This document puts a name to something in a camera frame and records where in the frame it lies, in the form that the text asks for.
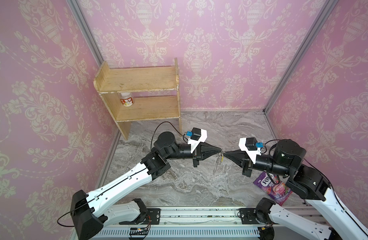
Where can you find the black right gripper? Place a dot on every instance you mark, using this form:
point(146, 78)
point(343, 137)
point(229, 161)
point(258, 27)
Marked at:
point(247, 162)

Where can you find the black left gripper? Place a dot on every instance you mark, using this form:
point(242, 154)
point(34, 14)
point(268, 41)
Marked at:
point(199, 153)

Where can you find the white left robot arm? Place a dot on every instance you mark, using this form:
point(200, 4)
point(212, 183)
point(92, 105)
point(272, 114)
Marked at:
point(92, 211)

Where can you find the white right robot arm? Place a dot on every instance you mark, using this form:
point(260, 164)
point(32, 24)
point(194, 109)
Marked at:
point(305, 181)

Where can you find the purple candy bag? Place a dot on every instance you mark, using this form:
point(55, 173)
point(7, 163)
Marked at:
point(274, 187)

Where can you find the wooden two-tier shelf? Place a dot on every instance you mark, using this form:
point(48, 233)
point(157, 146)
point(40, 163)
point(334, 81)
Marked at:
point(155, 90)

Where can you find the small bottle red label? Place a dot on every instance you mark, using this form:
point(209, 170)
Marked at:
point(126, 99)

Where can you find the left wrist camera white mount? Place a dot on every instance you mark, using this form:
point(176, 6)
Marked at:
point(195, 137)

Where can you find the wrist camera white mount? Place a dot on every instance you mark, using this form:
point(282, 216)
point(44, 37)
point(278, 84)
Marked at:
point(195, 137)
point(252, 147)

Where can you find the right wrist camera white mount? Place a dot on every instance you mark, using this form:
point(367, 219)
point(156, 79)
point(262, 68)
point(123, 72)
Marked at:
point(252, 147)

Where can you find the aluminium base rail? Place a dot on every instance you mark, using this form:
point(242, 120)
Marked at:
point(126, 222)

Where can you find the aluminium corner wall profile right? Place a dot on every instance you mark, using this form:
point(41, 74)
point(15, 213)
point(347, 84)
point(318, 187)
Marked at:
point(312, 33)

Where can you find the aluminium corner wall profile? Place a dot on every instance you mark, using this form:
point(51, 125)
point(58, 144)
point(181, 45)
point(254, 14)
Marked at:
point(312, 33)
point(86, 31)

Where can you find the aluminium corner wall profile left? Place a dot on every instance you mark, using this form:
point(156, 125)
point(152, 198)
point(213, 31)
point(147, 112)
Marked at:
point(86, 31)

